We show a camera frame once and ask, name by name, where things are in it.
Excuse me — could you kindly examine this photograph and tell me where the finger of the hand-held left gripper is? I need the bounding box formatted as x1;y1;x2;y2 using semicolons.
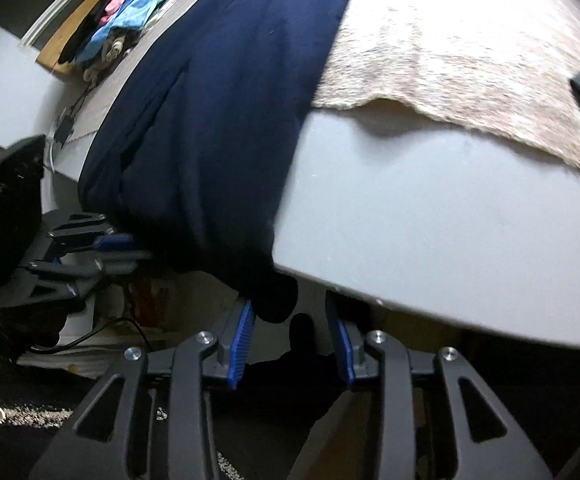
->
27;250;157;292
45;212;137;252

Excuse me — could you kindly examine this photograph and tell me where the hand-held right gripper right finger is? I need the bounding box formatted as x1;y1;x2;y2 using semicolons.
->
325;292;553;480

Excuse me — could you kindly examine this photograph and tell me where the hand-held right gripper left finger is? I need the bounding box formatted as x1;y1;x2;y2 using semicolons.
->
29;296;257;480

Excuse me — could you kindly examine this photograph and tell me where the navy blue t-shirt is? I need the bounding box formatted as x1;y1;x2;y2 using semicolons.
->
77;0;365;324

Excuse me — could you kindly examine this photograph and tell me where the person's left forearm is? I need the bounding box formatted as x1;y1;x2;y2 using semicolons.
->
0;302;69;367

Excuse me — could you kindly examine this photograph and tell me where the black power adapter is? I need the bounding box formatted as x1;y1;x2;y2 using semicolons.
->
55;115;75;145

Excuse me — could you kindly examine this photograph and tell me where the black garment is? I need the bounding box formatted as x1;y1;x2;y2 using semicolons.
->
59;0;155;66

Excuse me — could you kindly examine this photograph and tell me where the black sequined sweater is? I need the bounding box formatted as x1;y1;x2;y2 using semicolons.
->
0;360;87;480

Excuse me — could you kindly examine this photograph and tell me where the pink garment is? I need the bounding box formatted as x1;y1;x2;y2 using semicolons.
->
99;0;141;26

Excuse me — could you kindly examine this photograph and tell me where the light blue striped garment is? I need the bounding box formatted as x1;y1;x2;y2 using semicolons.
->
75;0;189;66

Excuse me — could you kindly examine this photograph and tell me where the pink plaid blanket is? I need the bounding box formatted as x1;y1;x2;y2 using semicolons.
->
310;0;580;187

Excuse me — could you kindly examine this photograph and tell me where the orange wooden frame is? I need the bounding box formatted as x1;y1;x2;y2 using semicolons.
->
35;0;119;75

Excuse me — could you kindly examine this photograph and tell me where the white window frame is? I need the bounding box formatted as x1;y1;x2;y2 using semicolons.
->
22;0;107;49

